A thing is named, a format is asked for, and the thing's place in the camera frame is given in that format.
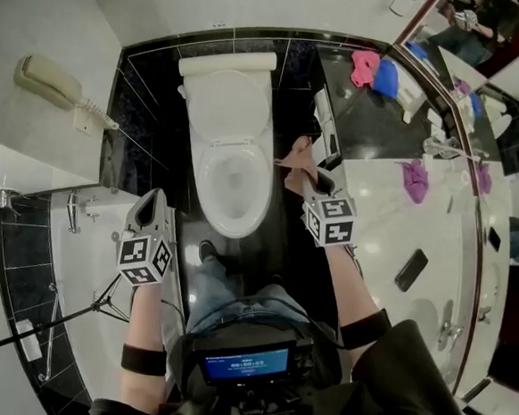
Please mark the white toilet flush lever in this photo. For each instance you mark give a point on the white toilet flush lever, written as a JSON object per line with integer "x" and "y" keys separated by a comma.
{"x": 182, "y": 91}

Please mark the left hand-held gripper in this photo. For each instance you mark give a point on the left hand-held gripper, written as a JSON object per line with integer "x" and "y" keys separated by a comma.
{"x": 141, "y": 255}

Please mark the white tray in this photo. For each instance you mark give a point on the white tray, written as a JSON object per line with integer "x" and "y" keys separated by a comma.
{"x": 412, "y": 102}

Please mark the person's legs in blue jeans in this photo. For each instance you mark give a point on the person's legs in blue jeans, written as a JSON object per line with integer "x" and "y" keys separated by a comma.
{"x": 211, "y": 283}

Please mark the pink cloth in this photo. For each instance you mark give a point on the pink cloth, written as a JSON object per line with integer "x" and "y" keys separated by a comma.
{"x": 364, "y": 69}

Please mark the white bathtub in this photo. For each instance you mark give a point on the white bathtub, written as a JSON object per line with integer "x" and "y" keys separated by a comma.
{"x": 84, "y": 269}

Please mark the white wall-mounted dispenser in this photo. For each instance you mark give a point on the white wall-mounted dispenser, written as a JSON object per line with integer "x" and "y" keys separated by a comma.
{"x": 400, "y": 0}

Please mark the black shoe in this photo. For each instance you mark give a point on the black shoe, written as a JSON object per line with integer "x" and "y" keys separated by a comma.
{"x": 207, "y": 251}
{"x": 276, "y": 280}

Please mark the white sink basin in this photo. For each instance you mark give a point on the white sink basin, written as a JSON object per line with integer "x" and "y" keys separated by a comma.
{"x": 425, "y": 320}

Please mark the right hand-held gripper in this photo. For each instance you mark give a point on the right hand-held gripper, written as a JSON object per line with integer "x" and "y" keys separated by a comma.
{"x": 332, "y": 221}

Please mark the chrome toilet paper holder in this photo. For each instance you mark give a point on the chrome toilet paper holder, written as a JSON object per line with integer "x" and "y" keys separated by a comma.
{"x": 327, "y": 118}

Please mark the chrome grab bar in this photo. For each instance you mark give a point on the chrome grab bar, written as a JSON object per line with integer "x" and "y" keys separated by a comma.
{"x": 50, "y": 333}

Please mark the purple cloth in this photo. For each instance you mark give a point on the purple cloth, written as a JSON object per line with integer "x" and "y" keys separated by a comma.
{"x": 413, "y": 180}

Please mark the clear glass tumbler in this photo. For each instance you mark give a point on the clear glass tumbler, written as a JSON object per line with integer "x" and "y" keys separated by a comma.
{"x": 452, "y": 146}
{"x": 432, "y": 146}

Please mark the white toilet lid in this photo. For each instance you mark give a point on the white toilet lid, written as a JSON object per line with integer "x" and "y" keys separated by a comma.
{"x": 229, "y": 106}

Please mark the black elastic armband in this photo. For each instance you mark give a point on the black elastic armband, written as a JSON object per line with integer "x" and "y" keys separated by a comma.
{"x": 366, "y": 329}
{"x": 142, "y": 360}

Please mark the beige wall telephone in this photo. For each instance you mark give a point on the beige wall telephone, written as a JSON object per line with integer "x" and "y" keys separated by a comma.
{"x": 46, "y": 80}

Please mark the chrome sink faucet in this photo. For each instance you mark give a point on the chrome sink faucet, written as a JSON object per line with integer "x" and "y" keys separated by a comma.
{"x": 449, "y": 326}

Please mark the white rectangular soap dish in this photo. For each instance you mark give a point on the white rectangular soap dish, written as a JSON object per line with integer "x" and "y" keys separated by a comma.
{"x": 29, "y": 340}

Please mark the black smartphone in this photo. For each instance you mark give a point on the black smartphone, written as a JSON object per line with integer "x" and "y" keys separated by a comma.
{"x": 411, "y": 270}

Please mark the person's left forearm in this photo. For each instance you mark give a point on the person's left forearm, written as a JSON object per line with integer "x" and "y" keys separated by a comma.
{"x": 143, "y": 318}

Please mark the white toilet paper sheet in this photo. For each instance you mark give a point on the white toilet paper sheet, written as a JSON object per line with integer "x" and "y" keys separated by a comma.
{"x": 321, "y": 149}

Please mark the black tripod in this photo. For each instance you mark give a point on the black tripod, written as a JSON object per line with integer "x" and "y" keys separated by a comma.
{"x": 100, "y": 303}

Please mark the blue cloth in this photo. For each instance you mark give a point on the blue cloth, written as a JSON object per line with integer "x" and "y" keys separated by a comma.
{"x": 386, "y": 78}

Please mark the brown cloth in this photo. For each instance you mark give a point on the brown cloth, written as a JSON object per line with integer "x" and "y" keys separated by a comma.
{"x": 301, "y": 158}

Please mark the person's black jacket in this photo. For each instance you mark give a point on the person's black jacket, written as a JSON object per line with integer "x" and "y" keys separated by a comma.
{"x": 397, "y": 392}

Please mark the person's right forearm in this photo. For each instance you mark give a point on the person's right forearm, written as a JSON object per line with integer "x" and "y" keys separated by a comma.
{"x": 351, "y": 290}

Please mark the framed wall mirror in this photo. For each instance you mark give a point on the framed wall mirror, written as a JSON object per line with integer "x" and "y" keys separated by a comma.
{"x": 507, "y": 132}

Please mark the white telephone wall socket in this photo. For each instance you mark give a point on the white telephone wall socket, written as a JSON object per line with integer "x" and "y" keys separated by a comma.
{"x": 85, "y": 122}

